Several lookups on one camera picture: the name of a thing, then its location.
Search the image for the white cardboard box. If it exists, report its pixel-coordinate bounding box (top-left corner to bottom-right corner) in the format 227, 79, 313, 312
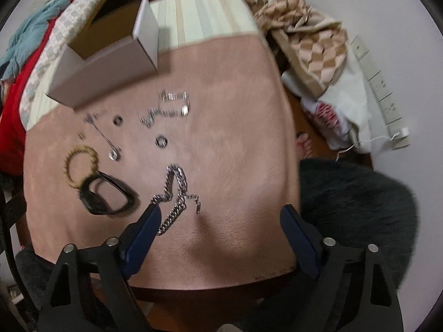
46, 0, 159, 109

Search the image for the silver link bracelet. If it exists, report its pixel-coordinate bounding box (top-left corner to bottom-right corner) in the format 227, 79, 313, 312
139, 89, 192, 129

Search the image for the striped table cloth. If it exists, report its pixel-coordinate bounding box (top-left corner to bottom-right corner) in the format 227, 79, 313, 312
19, 0, 260, 131

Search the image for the thick silver chain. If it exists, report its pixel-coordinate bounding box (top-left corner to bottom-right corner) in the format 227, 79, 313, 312
150, 164, 202, 236

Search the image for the black fuzzy cushion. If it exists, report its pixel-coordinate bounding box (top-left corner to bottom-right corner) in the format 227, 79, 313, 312
300, 159, 419, 287

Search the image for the wooden bead bracelet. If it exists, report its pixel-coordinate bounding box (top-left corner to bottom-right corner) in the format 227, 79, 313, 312
64, 145, 100, 191

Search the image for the checkered beige blanket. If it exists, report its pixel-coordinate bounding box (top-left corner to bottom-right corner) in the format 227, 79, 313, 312
247, 0, 348, 99

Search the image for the teal blue blanket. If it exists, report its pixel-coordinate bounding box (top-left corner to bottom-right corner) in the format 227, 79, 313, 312
1, 0, 71, 81

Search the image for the white printed plastic bag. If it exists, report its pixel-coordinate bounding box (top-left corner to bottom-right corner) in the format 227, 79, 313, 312
282, 53, 393, 156

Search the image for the red bed cover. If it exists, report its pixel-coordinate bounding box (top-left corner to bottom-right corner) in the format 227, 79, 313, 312
1, 0, 74, 175

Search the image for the black smart band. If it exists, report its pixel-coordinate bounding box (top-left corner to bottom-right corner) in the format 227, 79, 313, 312
79, 171, 138, 216

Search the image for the checkered mattress quilt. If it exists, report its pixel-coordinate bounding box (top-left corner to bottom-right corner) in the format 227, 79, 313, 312
19, 0, 106, 131

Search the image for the white power strip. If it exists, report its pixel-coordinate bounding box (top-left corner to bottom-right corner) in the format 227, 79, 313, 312
350, 35, 410, 150

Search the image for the silver hair pin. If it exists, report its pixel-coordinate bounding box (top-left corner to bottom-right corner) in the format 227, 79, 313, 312
84, 112, 121, 161

